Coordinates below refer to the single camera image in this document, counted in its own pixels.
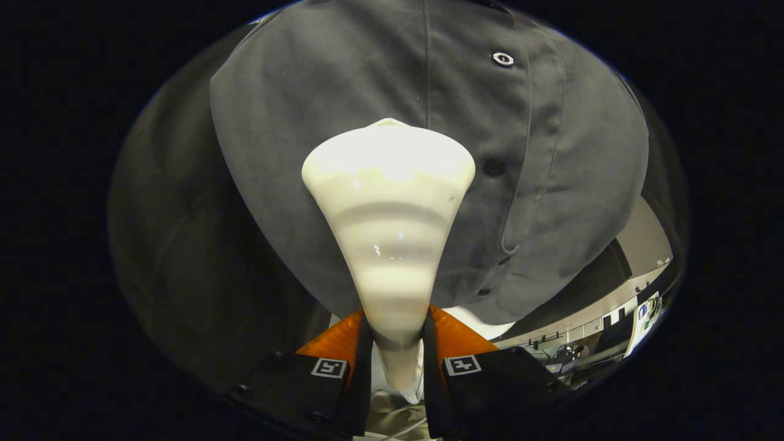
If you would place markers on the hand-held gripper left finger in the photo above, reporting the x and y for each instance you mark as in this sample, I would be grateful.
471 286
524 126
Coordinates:
362 380

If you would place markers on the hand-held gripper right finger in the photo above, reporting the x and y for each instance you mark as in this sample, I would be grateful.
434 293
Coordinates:
432 380

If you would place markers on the white garment steamer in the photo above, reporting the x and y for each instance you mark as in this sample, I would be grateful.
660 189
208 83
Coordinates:
389 214

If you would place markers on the grey button shirt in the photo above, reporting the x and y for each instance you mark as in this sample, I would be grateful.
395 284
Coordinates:
343 73

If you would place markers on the beige cloth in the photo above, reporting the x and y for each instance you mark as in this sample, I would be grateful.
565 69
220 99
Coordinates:
392 419

